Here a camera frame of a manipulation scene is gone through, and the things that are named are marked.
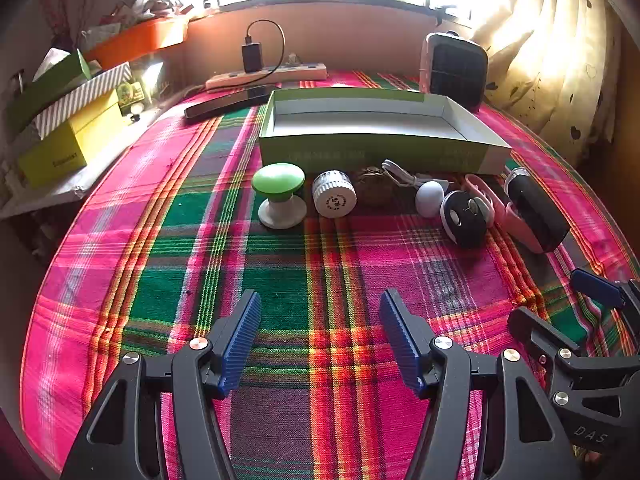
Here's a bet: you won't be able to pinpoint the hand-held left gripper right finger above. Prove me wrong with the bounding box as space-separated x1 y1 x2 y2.
379 289 583 480

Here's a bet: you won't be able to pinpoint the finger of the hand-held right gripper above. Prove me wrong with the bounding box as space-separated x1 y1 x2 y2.
506 306 640 412
570 267 640 326

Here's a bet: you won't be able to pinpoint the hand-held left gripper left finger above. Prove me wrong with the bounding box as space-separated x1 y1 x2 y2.
60 289 263 480

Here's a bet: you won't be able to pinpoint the black rectangular device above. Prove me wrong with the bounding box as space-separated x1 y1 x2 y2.
502 167 571 253

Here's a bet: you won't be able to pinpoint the black round disc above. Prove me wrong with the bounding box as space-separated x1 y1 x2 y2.
440 190 493 249

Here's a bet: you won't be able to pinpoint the grey ball-head massager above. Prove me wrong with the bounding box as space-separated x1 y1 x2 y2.
415 180 446 219

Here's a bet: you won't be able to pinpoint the large wrinkled walnut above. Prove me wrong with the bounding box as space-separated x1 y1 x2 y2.
354 166 396 207

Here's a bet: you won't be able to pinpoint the small white round cap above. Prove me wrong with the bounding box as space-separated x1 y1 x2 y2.
311 169 358 219

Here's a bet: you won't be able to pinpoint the green mushroom-shaped massager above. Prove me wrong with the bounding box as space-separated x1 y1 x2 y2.
251 163 306 229

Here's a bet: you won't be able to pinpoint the white cable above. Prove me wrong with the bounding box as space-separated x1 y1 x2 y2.
381 159 451 191

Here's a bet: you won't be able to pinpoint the green white cardboard box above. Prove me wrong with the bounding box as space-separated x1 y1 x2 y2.
257 86 512 177

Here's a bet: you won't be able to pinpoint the pink green plaid tablecloth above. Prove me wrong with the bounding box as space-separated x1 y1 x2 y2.
20 69 640 480

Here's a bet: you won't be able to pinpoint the white side shelf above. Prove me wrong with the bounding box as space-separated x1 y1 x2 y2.
0 105 168 220

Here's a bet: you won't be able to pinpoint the cream patterned curtain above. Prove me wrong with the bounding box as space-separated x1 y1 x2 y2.
470 0 631 161

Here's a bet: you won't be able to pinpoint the black smartphone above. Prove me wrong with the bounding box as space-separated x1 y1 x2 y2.
184 85 283 121

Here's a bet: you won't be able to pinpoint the grey portable air cooler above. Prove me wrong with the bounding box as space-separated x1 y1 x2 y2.
419 31 489 111

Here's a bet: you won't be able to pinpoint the yellow box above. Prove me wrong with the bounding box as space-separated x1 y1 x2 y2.
17 91 126 188

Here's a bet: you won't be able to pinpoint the green label card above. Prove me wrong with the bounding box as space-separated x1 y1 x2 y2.
117 80 147 112

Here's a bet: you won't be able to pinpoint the white power strip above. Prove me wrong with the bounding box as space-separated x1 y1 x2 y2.
206 62 328 88

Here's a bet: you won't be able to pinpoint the black charger adapter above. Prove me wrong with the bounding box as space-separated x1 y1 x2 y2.
241 35 264 74

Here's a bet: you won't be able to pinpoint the striped box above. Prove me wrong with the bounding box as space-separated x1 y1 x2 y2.
34 62 132 140

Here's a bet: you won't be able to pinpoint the orange tray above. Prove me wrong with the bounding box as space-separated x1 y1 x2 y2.
82 16 190 70

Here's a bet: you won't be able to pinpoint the white tissue paper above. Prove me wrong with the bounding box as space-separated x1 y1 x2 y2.
34 47 71 81

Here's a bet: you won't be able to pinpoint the dried red branches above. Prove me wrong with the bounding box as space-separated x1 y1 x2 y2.
40 0 101 51

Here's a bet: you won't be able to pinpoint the black charger cable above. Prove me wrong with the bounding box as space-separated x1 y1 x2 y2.
206 20 286 93

